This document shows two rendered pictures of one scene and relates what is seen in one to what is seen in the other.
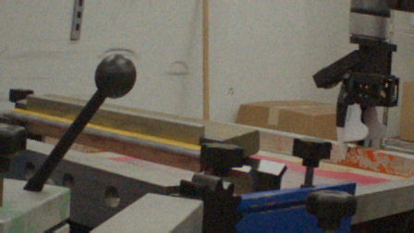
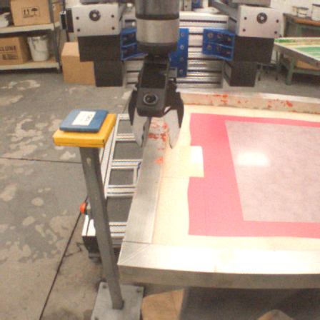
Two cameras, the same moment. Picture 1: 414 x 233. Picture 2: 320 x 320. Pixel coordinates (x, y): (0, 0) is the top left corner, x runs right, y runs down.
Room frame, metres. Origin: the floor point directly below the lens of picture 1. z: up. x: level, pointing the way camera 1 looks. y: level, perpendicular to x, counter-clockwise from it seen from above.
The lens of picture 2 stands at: (2.05, 0.24, 1.30)
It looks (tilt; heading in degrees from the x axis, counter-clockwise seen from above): 35 degrees down; 238
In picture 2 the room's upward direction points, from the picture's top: straight up
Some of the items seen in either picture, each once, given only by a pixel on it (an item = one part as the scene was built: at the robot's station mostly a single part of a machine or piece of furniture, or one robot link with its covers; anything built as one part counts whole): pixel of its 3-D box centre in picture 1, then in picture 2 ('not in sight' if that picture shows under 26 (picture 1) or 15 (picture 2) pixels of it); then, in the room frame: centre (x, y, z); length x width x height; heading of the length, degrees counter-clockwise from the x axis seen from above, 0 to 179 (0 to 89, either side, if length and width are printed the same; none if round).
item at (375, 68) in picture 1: (370, 72); (157, 73); (1.77, -0.20, 1.12); 0.09 x 0.08 x 0.12; 53
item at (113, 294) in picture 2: not in sight; (105, 243); (1.87, -0.39, 0.48); 0.22 x 0.22 x 0.96; 53
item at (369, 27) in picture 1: (370, 28); (156, 30); (1.78, -0.19, 1.20); 0.08 x 0.08 x 0.05
